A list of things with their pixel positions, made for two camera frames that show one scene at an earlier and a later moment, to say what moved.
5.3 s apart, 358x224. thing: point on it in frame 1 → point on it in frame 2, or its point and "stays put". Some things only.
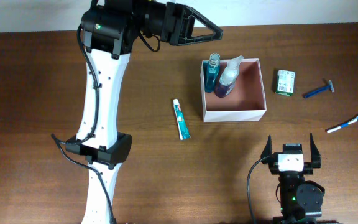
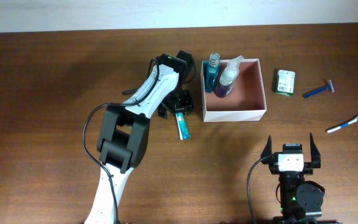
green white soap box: x=285 y=82 stays put
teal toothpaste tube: x=183 y=130 stays put
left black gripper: x=174 y=23 → x=187 y=106
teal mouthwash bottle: x=211 y=71 stays put
